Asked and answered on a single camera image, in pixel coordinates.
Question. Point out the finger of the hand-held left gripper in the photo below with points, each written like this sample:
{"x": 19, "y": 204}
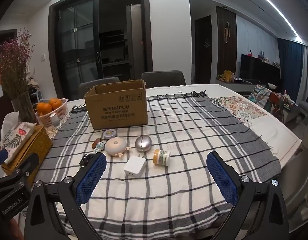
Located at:
{"x": 29, "y": 163}
{"x": 0, "y": 155}

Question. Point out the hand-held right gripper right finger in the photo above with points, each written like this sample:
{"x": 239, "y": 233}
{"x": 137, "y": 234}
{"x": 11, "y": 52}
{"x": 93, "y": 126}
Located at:
{"x": 224, "y": 180}

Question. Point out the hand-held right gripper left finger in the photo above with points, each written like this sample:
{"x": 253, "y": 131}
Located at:
{"x": 90, "y": 180}

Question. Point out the white plug charger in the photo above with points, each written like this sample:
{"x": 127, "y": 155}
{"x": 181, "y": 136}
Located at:
{"x": 134, "y": 168}

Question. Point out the silver metal egg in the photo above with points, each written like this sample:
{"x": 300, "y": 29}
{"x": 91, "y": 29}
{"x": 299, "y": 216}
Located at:
{"x": 143, "y": 143}

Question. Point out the brown cardboard box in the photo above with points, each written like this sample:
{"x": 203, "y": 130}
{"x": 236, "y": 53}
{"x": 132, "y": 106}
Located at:
{"x": 114, "y": 110}

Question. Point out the black key fob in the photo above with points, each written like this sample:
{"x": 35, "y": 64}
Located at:
{"x": 86, "y": 160}

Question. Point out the floral fabric tissue cover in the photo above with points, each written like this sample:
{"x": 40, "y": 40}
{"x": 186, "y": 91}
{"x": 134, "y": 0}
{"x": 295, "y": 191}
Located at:
{"x": 16, "y": 136}

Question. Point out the white tissue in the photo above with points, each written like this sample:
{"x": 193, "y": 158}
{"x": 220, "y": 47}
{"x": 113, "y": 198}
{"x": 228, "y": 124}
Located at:
{"x": 10, "y": 122}

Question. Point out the small brown charm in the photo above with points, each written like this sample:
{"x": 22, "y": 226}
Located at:
{"x": 95, "y": 144}

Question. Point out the peach round gadget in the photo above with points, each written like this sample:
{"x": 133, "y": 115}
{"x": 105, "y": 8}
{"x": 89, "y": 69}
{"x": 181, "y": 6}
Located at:
{"x": 115, "y": 146}

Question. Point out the round clear plastic cap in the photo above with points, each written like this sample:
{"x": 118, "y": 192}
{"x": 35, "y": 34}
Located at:
{"x": 109, "y": 134}

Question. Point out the white cylinder bottle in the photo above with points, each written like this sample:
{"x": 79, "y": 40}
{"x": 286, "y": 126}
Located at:
{"x": 54, "y": 120}

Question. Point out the glass vase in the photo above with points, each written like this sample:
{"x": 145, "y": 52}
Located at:
{"x": 25, "y": 110}

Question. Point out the orange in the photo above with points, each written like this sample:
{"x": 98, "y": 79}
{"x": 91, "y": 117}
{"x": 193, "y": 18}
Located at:
{"x": 56, "y": 103}
{"x": 44, "y": 108}

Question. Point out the grey plaid cloth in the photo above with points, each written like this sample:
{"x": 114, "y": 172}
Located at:
{"x": 181, "y": 130}

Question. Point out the small jar yellow lid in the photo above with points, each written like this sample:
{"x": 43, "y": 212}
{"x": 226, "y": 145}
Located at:
{"x": 162, "y": 158}

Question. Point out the white shelf rack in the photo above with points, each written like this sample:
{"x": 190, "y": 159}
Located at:
{"x": 35, "y": 92}

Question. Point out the grey dining chair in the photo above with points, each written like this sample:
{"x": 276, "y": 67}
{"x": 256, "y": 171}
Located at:
{"x": 99, "y": 86}
{"x": 164, "y": 78}
{"x": 298, "y": 175}

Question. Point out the colourful draped fabric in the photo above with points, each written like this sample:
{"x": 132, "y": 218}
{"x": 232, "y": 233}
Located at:
{"x": 260, "y": 98}

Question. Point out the dried purple flowers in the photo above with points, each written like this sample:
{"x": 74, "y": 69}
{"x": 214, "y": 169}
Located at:
{"x": 15, "y": 62}

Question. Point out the white low cabinet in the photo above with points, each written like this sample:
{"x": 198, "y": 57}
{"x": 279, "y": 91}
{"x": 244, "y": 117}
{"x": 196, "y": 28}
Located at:
{"x": 236, "y": 86}

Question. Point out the yellow boxes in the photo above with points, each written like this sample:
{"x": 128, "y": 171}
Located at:
{"x": 228, "y": 76}

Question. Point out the grey sofa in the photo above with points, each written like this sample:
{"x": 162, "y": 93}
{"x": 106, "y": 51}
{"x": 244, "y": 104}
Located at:
{"x": 306, "y": 112}

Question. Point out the black television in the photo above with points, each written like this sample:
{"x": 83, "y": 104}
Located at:
{"x": 258, "y": 70}

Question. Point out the blue curtain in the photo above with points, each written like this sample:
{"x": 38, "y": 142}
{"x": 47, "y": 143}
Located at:
{"x": 290, "y": 72}

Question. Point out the dark wooden door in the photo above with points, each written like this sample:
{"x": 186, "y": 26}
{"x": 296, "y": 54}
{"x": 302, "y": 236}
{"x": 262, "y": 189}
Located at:
{"x": 202, "y": 50}

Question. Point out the white sheer curtain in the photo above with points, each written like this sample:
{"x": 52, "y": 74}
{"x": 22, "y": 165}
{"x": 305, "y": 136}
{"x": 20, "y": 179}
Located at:
{"x": 307, "y": 75}

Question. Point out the dark sliding glass door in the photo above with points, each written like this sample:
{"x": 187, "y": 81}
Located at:
{"x": 94, "y": 42}

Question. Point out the ceiling light strip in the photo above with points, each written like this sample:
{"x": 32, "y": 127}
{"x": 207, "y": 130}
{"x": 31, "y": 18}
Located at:
{"x": 273, "y": 3}

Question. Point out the white light switch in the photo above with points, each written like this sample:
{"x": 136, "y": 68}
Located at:
{"x": 43, "y": 57}

